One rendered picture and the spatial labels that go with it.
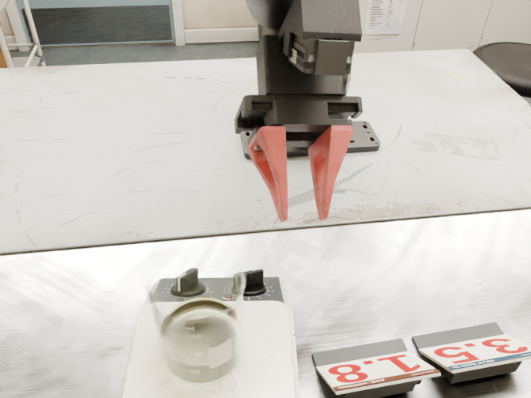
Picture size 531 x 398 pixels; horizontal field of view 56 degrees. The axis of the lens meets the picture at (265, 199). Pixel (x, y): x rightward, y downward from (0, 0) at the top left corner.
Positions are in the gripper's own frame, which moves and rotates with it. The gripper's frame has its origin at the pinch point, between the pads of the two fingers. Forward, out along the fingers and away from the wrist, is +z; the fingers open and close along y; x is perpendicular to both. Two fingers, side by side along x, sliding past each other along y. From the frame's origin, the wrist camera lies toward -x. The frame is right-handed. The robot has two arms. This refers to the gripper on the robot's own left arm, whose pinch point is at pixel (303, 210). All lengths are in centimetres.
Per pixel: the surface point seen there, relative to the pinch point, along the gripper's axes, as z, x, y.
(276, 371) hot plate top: 12.1, -4.5, -4.2
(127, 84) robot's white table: -30, 44, -17
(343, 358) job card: 13.2, 4.7, 4.1
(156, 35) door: -152, 258, -13
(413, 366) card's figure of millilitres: 13.7, 0.4, 8.9
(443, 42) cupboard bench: -123, 198, 149
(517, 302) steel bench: 9.6, 5.9, 24.1
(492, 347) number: 12.9, 1.1, 17.2
